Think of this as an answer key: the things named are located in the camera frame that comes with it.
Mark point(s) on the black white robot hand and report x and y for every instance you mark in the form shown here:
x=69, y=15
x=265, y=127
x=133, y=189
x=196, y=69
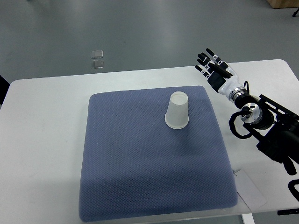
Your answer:
x=220, y=76

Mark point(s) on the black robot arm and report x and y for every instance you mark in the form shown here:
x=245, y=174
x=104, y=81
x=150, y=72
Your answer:
x=275, y=127

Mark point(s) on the white paper cup on cushion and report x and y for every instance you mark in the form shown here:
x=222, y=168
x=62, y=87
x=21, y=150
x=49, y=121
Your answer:
x=177, y=116

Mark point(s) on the wooden box corner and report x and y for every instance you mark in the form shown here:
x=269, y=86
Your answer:
x=279, y=4

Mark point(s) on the black tripod foot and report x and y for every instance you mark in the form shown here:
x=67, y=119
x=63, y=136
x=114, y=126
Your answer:
x=295, y=13

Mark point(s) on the white paper tag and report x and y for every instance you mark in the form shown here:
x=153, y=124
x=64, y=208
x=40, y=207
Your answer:
x=248, y=191

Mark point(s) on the blue mesh cushion pad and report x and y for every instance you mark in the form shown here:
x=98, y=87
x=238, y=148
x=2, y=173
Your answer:
x=135, y=165

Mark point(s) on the lower clear floor tile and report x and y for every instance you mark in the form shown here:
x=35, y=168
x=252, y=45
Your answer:
x=96, y=64

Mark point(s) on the clear floor tile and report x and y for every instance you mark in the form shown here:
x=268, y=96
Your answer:
x=97, y=54
x=96, y=64

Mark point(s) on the upper clear floor tile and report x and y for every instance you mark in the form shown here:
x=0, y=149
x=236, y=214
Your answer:
x=97, y=54

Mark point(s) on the white table leg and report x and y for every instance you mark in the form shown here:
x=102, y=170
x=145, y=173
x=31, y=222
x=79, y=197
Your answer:
x=247, y=218

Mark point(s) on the black table control panel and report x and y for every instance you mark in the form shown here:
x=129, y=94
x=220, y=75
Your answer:
x=288, y=212

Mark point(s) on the dark object left edge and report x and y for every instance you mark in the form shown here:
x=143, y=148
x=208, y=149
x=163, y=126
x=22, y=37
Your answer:
x=4, y=86

